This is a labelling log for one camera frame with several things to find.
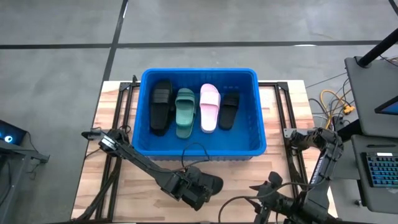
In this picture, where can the black metal stand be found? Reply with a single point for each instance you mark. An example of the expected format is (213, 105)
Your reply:
(28, 154)

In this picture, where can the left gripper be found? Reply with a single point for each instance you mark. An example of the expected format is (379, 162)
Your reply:
(192, 189)

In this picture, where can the grey desk with pole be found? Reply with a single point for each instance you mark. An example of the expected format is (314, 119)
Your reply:
(367, 93)

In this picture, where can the black round pole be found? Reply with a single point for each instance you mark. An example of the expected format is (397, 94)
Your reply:
(377, 48)

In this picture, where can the small black frame knob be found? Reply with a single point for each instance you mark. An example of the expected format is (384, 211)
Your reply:
(134, 78)

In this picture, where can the black flat monitor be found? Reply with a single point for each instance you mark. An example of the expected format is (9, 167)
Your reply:
(390, 108)

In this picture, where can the computer with blue light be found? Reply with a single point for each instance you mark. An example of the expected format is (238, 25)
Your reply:
(12, 132)

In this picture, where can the backlit computer keyboard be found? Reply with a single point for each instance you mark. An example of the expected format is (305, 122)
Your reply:
(382, 171)

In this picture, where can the blue plastic bin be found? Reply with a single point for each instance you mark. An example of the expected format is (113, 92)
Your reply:
(248, 133)

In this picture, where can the grey desk with keyboard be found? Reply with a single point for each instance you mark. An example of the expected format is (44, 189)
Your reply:
(385, 199)

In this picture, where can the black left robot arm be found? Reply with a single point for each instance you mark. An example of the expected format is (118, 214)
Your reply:
(143, 163)

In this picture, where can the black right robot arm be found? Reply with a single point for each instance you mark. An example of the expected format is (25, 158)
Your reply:
(326, 168)

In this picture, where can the small black desk knob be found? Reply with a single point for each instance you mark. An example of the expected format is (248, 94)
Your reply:
(358, 202)

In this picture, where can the black aluminium rig frame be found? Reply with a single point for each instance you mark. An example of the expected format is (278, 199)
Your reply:
(123, 86)

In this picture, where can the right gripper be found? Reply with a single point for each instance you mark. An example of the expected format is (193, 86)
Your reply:
(273, 205)

